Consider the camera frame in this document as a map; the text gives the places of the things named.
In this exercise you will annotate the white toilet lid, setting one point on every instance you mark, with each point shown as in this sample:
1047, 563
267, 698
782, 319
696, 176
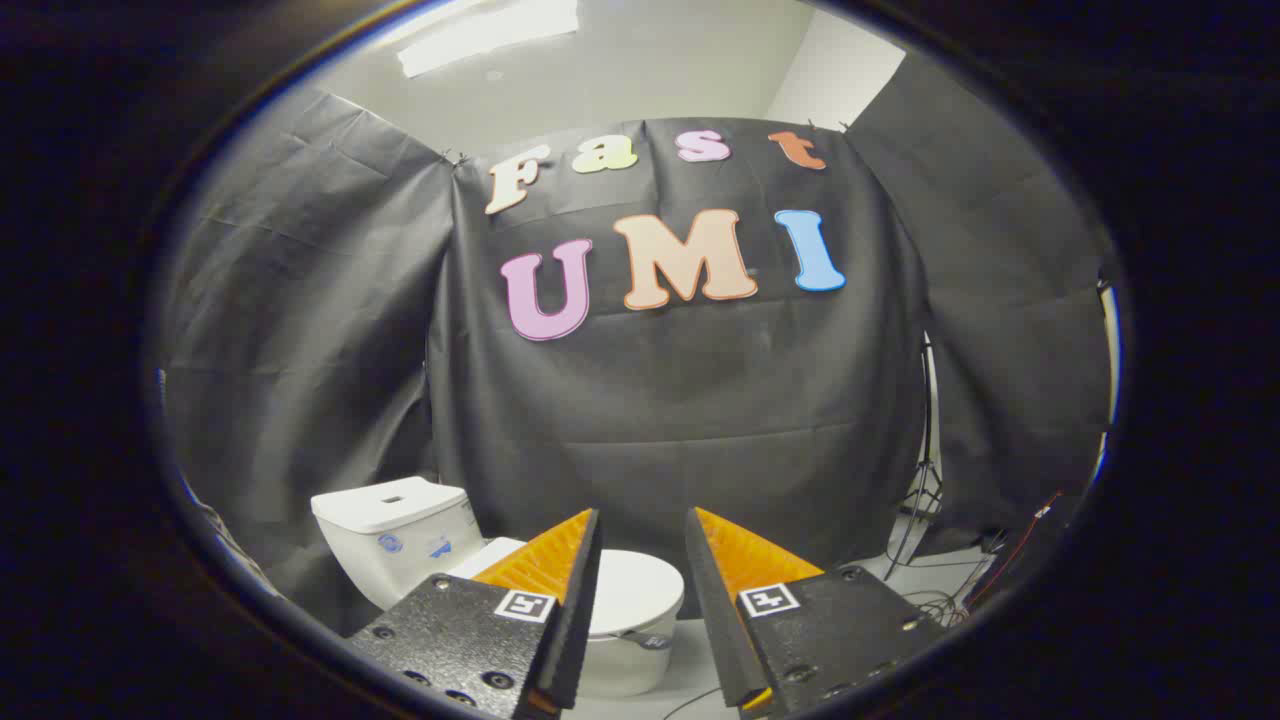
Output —
632, 588

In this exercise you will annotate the white ceramic toilet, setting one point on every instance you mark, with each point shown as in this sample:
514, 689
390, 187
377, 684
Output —
390, 540

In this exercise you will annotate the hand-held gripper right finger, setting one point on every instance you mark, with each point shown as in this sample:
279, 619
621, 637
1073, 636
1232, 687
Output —
714, 620

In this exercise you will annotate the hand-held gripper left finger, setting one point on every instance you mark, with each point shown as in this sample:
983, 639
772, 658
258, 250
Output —
574, 620

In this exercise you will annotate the black backdrop cloth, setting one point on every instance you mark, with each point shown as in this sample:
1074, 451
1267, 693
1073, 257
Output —
700, 400

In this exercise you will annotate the ceiling light panel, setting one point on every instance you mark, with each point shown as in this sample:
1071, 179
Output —
480, 35

